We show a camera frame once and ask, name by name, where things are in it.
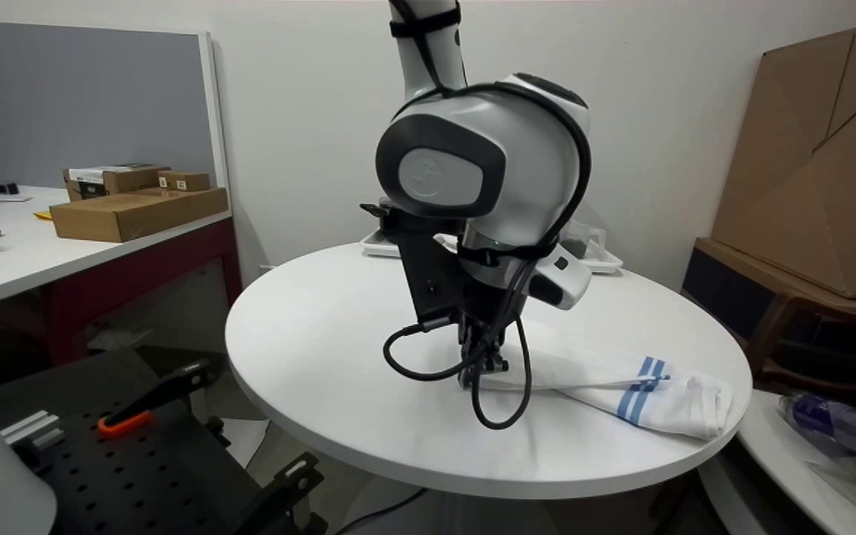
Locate white cloth with blue stripes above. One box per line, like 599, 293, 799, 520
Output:
484, 351, 736, 443

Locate black perforated board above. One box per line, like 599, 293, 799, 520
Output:
0, 343, 326, 535

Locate white desk with red front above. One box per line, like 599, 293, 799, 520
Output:
0, 180, 244, 367

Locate silver aluminium profile pieces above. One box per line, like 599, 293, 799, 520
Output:
0, 406, 66, 450

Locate large brown cardboard box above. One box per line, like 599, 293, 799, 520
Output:
706, 15, 856, 302

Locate black floor cable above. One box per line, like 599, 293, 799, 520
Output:
332, 485, 431, 535

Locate flat brown cardboard box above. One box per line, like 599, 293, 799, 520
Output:
48, 184, 231, 242

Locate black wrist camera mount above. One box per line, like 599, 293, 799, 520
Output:
372, 199, 472, 334

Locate grey partition panel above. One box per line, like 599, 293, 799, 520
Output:
0, 18, 231, 190

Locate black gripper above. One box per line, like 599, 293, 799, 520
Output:
451, 278, 530, 392

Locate clear plastic bag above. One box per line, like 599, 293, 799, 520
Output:
782, 384, 856, 498

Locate white round side table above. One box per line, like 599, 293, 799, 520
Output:
736, 388, 856, 535

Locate open small cardboard box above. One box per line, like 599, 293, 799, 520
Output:
61, 164, 167, 205

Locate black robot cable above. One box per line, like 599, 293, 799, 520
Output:
379, 311, 534, 433

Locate black clamp with orange handle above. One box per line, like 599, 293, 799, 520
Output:
94, 357, 222, 443

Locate small closed cardboard box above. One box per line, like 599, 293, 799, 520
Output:
155, 168, 213, 193

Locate white rectangular tray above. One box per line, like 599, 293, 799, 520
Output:
360, 227, 626, 275

